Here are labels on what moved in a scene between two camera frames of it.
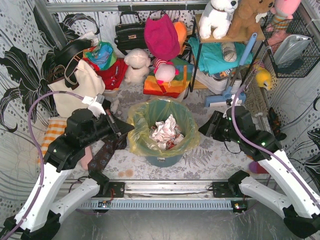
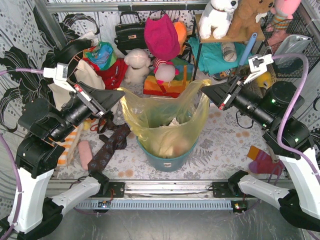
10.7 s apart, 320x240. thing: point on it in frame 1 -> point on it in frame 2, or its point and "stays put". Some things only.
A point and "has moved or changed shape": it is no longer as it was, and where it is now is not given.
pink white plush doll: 164,71 stays put
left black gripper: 113,125 -> 90,103
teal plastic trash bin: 164,162 has moved or changed shape
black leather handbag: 130,36 stays put
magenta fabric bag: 162,37 stays put
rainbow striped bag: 183,75 stays put
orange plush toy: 181,28 stays put
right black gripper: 213,125 -> 230,93
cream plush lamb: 138,61 stays put
